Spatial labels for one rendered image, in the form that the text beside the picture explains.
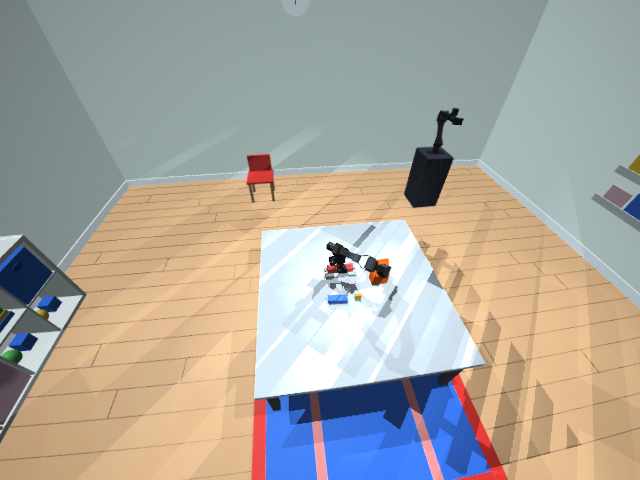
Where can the blue bar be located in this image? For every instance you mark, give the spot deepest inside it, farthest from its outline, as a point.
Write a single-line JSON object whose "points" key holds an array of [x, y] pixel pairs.
{"points": [[337, 299]]}

